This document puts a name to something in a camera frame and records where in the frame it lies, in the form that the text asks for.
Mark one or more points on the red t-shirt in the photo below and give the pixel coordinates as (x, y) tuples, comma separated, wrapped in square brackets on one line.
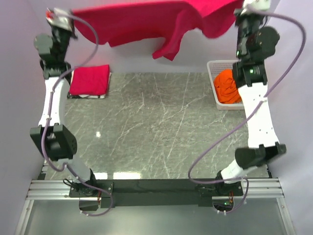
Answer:
[(169, 19), (90, 80)]

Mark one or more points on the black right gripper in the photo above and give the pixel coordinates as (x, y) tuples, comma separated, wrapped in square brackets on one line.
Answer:
[(238, 17)]

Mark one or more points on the crumpled orange t-shirt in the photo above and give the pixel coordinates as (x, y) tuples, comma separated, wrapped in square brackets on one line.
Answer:
[(226, 90)]

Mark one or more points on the folded red t-shirt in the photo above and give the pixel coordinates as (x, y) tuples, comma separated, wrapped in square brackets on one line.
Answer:
[(90, 80)]

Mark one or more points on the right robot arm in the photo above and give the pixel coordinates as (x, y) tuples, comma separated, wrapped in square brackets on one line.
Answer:
[(255, 43)]

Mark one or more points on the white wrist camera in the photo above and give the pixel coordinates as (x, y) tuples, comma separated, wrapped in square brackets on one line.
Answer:
[(60, 18), (262, 5)]

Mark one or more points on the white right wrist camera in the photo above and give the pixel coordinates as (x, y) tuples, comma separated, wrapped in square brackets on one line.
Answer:
[(262, 5)]

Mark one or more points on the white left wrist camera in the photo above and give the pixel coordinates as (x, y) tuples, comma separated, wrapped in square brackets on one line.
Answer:
[(60, 18)]

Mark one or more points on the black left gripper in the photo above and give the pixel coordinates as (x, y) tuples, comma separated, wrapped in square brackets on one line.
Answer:
[(72, 33)]

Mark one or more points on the white plastic basket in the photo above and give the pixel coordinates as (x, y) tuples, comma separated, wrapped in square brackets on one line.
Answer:
[(214, 68)]

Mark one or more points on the aluminium extrusion rail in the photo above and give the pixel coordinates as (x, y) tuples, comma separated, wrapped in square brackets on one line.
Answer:
[(57, 190)]

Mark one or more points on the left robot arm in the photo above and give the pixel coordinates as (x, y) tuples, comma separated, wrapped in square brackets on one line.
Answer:
[(55, 142)]

